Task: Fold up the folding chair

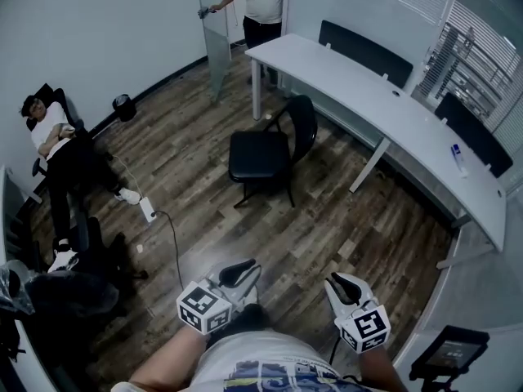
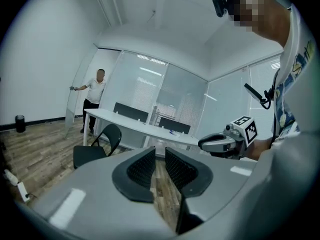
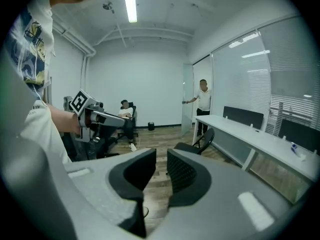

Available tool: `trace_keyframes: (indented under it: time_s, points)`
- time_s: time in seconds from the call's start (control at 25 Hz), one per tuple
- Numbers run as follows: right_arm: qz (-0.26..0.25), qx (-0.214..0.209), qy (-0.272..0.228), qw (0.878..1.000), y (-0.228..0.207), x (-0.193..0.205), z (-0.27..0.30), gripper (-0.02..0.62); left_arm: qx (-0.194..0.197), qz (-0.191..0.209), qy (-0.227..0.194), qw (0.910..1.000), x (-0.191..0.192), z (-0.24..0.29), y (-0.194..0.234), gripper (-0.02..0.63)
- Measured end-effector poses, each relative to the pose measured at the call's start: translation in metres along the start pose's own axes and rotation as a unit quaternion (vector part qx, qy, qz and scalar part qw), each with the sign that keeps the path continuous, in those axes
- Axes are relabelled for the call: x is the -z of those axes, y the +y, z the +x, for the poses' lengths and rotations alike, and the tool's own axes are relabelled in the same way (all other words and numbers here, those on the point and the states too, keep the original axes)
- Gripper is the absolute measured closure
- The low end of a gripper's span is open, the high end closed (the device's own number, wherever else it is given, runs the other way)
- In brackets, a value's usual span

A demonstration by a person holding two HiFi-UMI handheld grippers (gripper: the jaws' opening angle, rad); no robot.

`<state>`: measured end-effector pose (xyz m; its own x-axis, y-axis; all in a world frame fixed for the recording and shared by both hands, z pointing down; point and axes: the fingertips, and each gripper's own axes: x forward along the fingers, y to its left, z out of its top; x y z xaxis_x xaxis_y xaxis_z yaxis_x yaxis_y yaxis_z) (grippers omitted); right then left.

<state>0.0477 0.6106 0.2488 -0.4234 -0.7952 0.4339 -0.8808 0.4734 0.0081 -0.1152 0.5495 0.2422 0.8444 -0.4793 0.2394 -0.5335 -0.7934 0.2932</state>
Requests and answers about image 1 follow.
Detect white power strip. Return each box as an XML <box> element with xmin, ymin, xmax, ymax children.
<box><xmin>138</xmin><ymin>194</ymin><xmax>158</xmax><ymax>224</ymax></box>

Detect black office chair base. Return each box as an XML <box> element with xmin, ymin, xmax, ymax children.
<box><xmin>69</xmin><ymin>216</ymin><xmax>150</xmax><ymax>286</ymax></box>

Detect white side desk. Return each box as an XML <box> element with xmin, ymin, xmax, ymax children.
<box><xmin>0</xmin><ymin>164</ymin><xmax>63</xmax><ymax>392</ymax></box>

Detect clear plastic bag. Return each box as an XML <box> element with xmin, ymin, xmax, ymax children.
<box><xmin>0</xmin><ymin>259</ymin><xmax>37</xmax><ymax>316</ymax></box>

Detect frosted glass door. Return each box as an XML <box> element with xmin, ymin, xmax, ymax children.
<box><xmin>195</xmin><ymin>0</ymin><xmax>233</xmax><ymax>102</ymax></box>

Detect person's printed white shirt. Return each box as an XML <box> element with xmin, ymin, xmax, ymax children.
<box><xmin>190</xmin><ymin>327</ymin><xmax>363</xmax><ymax>392</ymax></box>

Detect white power cable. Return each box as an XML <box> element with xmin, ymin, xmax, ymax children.
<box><xmin>109</xmin><ymin>154</ymin><xmax>145</xmax><ymax>198</ymax></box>

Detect long white desk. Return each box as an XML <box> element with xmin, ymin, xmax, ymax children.
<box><xmin>244</xmin><ymin>33</ymin><xmax>508</xmax><ymax>270</ymax></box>

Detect black bag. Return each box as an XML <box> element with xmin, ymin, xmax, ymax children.
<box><xmin>23</xmin><ymin>270</ymin><xmax>120</xmax><ymax>324</ymax></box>

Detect black waste bin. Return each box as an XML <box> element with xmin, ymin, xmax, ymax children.
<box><xmin>111</xmin><ymin>93</ymin><xmax>137</xmax><ymax>123</ymax></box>

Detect person's right forearm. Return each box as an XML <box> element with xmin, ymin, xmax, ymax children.
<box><xmin>358</xmin><ymin>344</ymin><xmax>405</xmax><ymax>392</ymax></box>

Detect black power cable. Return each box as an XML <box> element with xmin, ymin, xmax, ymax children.
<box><xmin>154</xmin><ymin>210</ymin><xmax>186</xmax><ymax>290</ymax></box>

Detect black reclining office chair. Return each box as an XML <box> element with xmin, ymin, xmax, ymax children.
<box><xmin>25</xmin><ymin>82</ymin><xmax>120</xmax><ymax>203</ymax></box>

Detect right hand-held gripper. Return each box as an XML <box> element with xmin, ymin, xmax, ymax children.
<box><xmin>324</xmin><ymin>272</ymin><xmax>390</xmax><ymax>355</ymax></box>

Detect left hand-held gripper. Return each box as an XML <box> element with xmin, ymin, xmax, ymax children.
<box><xmin>176</xmin><ymin>258</ymin><xmax>263</xmax><ymax>336</ymax></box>

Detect person's left forearm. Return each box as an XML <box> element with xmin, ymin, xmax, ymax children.
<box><xmin>127</xmin><ymin>323</ymin><xmax>206</xmax><ymax>392</ymax></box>

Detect window blinds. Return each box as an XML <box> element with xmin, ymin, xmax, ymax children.
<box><xmin>378</xmin><ymin>0</ymin><xmax>523</xmax><ymax>154</ymax></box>

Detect black desk partition panel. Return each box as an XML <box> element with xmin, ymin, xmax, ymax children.
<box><xmin>318</xmin><ymin>19</ymin><xmax>414</xmax><ymax>90</ymax></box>
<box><xmin>433</xmin><ymin>91</ymin><xmax>514</xmax><ymax>179</ymax></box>

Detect white and blue bottle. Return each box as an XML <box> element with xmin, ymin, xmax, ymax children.
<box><xmin>449</xmin><ymin>144</ymin><xmax>469</xmax><ymax>178</ymax></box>

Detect black folding chair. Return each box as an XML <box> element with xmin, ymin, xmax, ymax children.
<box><xmin>227</xmin><ymin>94</ymin><xmax>320</xmax><ymax>209</ymax></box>

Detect black monitor on tripod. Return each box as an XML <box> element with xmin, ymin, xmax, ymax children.
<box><xmin>409</xmin><ymin>324</ymin><xmax>491</xmax><ymax>392</ymax></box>

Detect person's dark trouser leg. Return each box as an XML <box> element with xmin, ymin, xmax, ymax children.
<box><xmin>223</xmin><ymin>302</ymin><xmax>272</xmax><ymax>338</ymax></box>

